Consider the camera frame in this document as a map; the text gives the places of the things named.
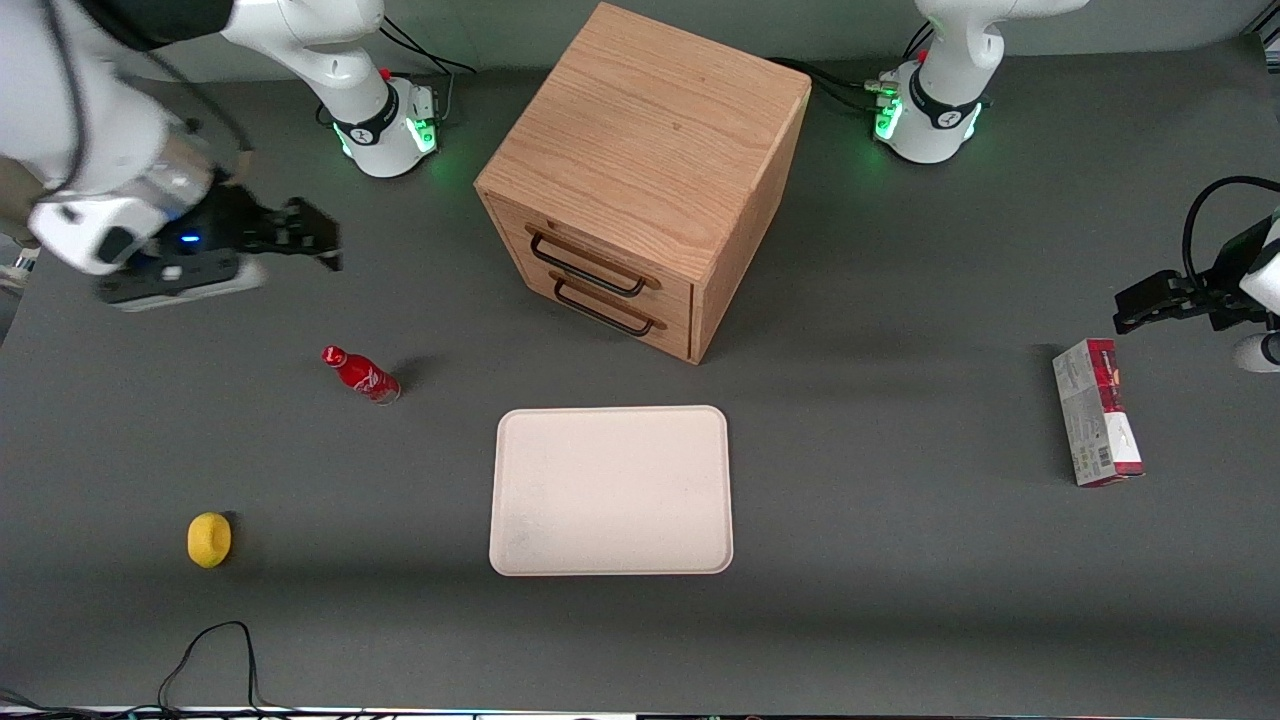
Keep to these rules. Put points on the wooden drawer cabinet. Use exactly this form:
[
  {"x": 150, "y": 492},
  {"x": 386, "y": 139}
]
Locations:
[{"x": 650, "y": 130}]

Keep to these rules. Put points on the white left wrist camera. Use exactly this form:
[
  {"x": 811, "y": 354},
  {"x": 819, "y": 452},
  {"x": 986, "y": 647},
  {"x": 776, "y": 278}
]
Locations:
[{"x": 1258, "y": 352}]

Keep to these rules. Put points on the yellow lemon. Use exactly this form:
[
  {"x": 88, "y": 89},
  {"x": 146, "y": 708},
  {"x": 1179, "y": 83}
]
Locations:
[{"x": 208, "y": 540}]

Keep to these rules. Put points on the beige plastic tray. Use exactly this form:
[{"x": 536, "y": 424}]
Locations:
[{"x": 610, "y": 490}]

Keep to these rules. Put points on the red cola bottle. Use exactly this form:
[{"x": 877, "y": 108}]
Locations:
[{"x": 365, "y": 377}]

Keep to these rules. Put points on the grey and red carton box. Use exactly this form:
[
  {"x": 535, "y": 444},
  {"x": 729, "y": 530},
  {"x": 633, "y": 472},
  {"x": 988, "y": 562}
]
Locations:
[{"x": 1095, "y": 420}]

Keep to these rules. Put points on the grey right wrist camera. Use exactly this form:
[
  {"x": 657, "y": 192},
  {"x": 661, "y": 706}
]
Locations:
[{"x": 185, "y": 282}]

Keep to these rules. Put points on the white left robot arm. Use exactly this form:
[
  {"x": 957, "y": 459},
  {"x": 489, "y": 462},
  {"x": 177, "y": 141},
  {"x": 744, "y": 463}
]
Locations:
[{"x": 945, "y": 90}]

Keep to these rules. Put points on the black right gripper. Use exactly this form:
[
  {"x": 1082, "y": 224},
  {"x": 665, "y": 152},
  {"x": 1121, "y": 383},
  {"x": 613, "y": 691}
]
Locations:
[{"x": 229, "y": 224}]

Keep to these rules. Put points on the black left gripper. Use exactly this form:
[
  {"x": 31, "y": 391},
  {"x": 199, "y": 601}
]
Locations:
[{"x": 1222, "y": 293}]

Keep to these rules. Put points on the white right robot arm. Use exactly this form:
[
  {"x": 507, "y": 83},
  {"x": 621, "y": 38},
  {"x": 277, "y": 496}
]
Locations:
[{"x": 355, "y": 100}]

